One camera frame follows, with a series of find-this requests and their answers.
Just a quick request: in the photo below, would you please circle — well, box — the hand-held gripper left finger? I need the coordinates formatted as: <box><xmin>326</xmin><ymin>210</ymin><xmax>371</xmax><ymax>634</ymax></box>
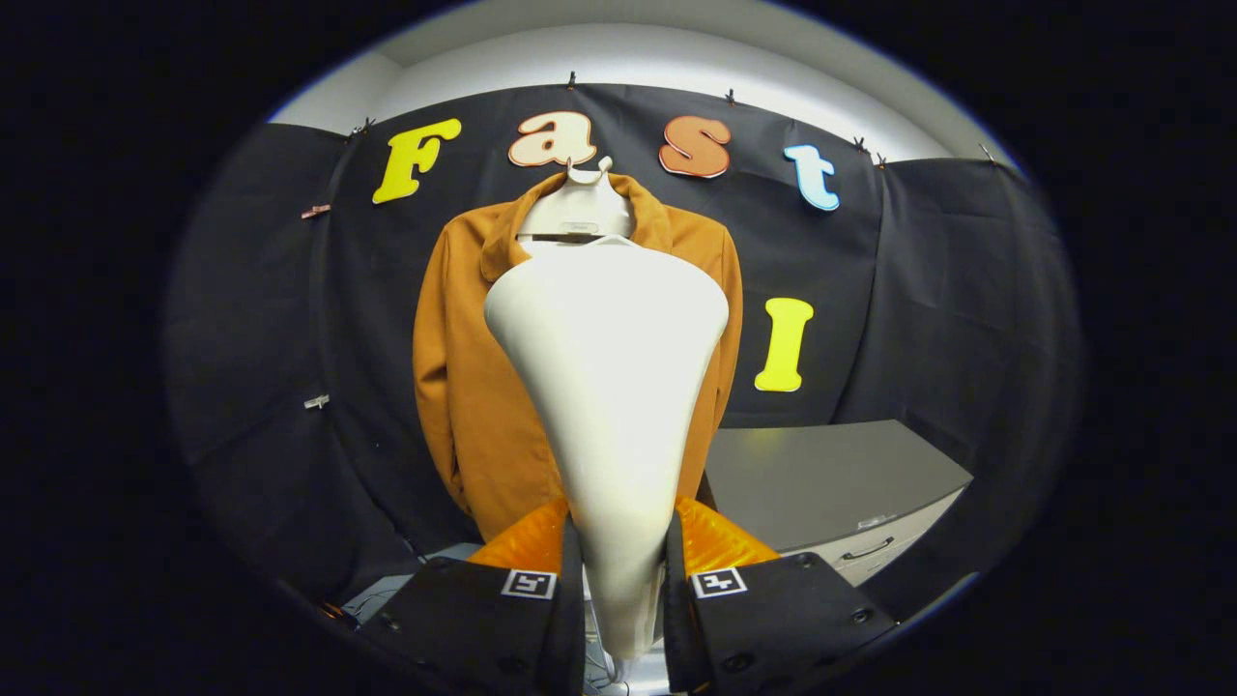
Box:
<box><xmin>358</xmin><ymin>495</ymin><xmax>588</xmax><ymax>696</ymax></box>

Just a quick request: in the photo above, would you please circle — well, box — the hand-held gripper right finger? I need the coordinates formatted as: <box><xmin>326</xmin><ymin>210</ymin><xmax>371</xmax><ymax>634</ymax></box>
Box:
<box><xmin>662</xmin><ymin>495</ymin><xmax>898</xmax><ymax>696</ymax></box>

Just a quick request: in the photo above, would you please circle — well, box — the orange button shirt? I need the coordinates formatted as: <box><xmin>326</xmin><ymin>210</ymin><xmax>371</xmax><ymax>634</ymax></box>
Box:
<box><xmin>413</xmin><ymin>172</ymin><xmax>743</xmax><ymax>542</ymax></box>

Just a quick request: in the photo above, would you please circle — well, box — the white garment steamer head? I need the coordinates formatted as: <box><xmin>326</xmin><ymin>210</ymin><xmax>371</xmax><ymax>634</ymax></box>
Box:
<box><xmin>483</xmin><ymin>235</ymin><xmax>731</xmax><ymax>661</ymax></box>

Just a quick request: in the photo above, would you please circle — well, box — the white garment form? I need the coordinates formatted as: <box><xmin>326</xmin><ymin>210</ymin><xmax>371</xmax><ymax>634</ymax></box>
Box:
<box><xmin>517</xmin><ymin>155</ymin><xmax>639</xmax><ymax>243</ymax></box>

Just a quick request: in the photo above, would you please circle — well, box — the grey top cabinet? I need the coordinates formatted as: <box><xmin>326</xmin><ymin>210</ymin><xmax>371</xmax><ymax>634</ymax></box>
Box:
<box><xmin>701</xmin><ymin>419</ymin><xmax>974</xmax><ymax>588</ymax></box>

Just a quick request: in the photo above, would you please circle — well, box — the black backdrop cloth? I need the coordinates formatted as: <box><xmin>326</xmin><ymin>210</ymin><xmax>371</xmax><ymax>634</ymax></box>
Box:
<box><xmin>164</xmin><ymin>82</ymin><xmax>1083</xmax><ymax>620</ymax></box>

